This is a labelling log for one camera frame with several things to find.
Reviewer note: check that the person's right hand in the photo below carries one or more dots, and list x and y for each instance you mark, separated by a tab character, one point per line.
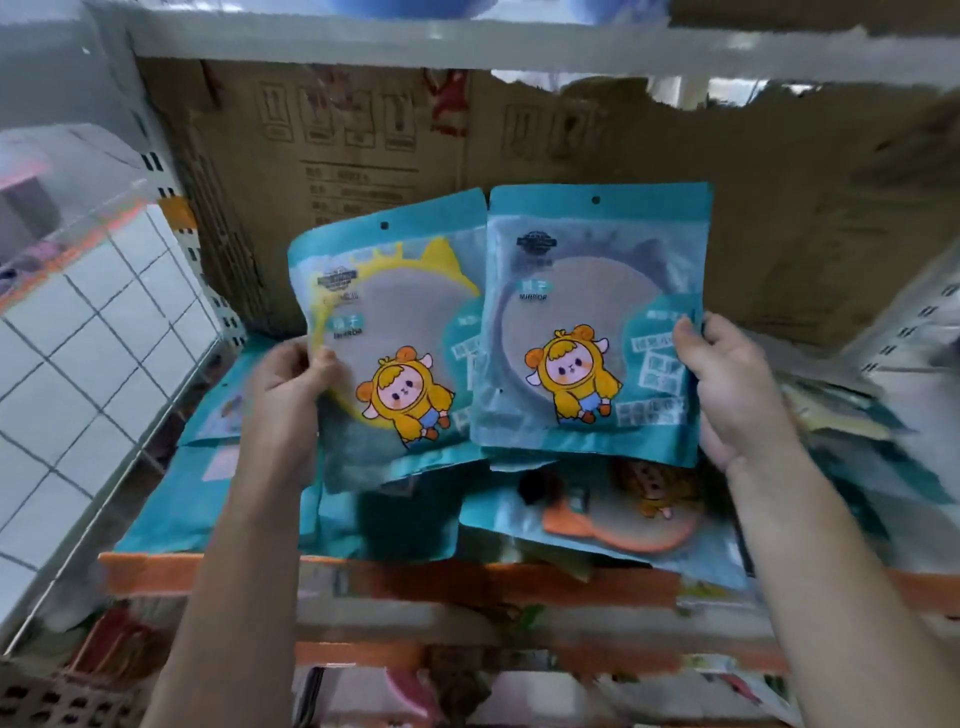
739	405

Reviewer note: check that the person's left hand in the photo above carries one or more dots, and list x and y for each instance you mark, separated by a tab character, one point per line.
281	420

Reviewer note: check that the yellow hand mirror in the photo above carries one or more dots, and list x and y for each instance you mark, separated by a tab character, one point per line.
832	416

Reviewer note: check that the teal packet yellow mirror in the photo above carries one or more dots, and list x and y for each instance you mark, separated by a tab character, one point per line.
390	315

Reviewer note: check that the messy pile of teal packets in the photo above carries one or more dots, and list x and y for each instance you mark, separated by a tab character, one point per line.
637	517

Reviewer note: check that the teal packet round mirror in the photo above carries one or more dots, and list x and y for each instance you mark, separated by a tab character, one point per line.
585	300

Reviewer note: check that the white metal shelf orange trim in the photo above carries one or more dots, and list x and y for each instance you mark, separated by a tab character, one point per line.
922	315
450	45

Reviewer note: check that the person's right forearm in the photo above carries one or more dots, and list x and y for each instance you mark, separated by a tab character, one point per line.
840	600

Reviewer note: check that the person's left forearm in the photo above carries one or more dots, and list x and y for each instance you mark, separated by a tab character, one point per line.
225	615

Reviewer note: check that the brown cardboard sheet red print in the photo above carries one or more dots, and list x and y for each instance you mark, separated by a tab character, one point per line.
787	225

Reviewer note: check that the red snack packet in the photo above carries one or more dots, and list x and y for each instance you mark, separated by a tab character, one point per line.
120	649

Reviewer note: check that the brown cardboard box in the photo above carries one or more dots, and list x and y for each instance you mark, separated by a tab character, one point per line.
810	13

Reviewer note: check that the blue plastic basin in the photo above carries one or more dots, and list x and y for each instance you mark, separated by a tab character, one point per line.
405	6
619	9

